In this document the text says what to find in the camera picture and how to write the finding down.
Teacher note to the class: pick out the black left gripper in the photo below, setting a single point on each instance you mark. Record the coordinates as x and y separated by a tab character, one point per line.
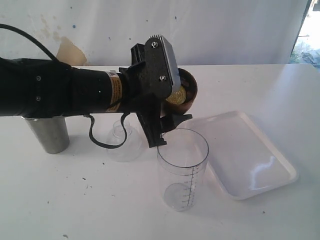
140	99

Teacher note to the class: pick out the gold foil coin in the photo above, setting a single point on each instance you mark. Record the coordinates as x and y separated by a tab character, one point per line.
178	97

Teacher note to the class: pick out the round wooden cup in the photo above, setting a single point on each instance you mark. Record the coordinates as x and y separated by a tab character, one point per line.
189	83

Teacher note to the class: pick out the steel metal cup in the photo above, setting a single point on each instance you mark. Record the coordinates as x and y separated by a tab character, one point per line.
51	133

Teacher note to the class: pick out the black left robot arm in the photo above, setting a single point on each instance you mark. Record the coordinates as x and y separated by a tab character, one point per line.
44	89

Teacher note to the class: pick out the clear measuring shaker cup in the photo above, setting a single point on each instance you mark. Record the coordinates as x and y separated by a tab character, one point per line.
181	166

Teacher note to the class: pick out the clear shaker dome lid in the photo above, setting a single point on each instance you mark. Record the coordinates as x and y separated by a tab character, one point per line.
132	147

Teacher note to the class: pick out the white plastic tray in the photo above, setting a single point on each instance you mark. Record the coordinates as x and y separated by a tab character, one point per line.
242	158

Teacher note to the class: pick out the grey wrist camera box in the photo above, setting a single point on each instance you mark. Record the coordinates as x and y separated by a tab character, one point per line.
161	67

